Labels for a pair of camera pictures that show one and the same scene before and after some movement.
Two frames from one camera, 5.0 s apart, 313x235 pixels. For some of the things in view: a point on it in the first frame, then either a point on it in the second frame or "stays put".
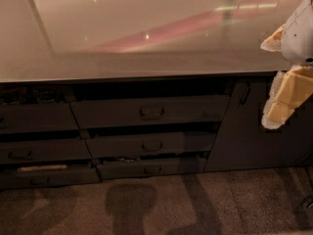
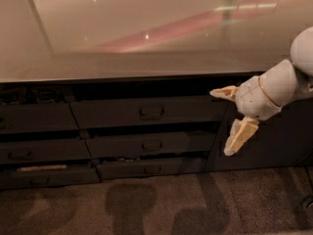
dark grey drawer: [167, 166] stays put
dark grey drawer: [20, 151] stays put
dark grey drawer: [39, 117] stays put
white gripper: [299, 38] -> [253, 99]
